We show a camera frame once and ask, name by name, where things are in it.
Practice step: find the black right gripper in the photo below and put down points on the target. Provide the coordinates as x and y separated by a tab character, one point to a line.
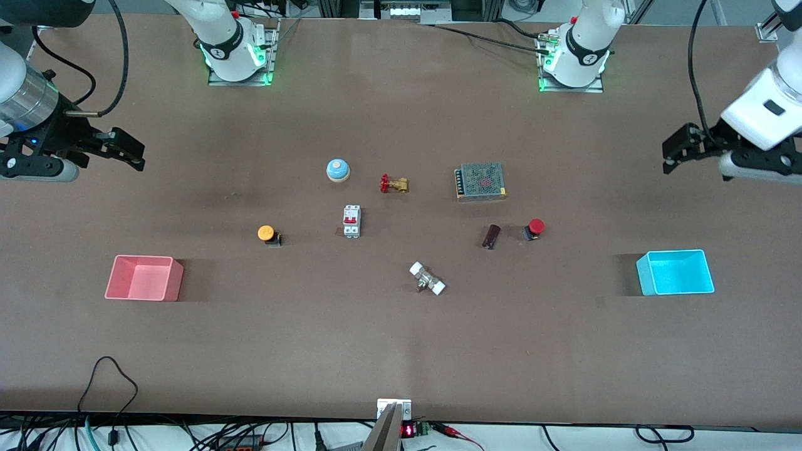
55	134

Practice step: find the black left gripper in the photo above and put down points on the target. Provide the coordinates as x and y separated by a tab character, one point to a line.
716	139

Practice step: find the yellow push button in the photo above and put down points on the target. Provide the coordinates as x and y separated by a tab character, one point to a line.
266	233

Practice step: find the red push button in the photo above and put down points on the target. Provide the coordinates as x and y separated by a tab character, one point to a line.
536	226

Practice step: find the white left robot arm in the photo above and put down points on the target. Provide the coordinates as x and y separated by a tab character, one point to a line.
586	37

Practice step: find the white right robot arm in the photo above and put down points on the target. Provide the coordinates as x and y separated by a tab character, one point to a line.
225	37

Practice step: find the cyan plastic bin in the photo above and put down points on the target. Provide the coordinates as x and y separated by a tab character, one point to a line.
677	275

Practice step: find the pink plastic bin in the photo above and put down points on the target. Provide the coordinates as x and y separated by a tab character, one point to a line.
144	282

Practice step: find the metal mesh power supply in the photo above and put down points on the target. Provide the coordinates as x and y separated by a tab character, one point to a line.
481	180

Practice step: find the blue service bell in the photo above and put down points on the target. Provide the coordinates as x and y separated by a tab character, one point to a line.
338	169

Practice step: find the dark brown cylinder capacitor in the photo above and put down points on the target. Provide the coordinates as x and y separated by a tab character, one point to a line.
491	236

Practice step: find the white red circuit breaker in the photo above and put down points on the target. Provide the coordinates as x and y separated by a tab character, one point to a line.
351	221

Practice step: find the white capped pipe valve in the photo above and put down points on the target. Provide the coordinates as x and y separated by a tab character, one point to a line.
428	279

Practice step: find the silver equipment box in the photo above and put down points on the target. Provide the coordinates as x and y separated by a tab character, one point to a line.
407	10

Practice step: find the orange power strip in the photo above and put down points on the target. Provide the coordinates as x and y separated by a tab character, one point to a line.
241	443

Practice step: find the red clip lead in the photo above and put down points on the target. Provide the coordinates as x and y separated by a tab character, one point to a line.
454	431

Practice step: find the red digit display module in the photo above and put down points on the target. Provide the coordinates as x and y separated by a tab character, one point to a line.
408	430

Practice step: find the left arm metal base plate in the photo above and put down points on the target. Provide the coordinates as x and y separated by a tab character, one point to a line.
573	89

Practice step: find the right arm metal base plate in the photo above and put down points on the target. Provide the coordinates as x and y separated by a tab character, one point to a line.
241	82

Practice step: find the aluminium frame profile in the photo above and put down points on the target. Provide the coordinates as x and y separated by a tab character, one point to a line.
767	30

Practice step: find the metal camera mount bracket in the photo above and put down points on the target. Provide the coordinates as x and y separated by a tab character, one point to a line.
385	432

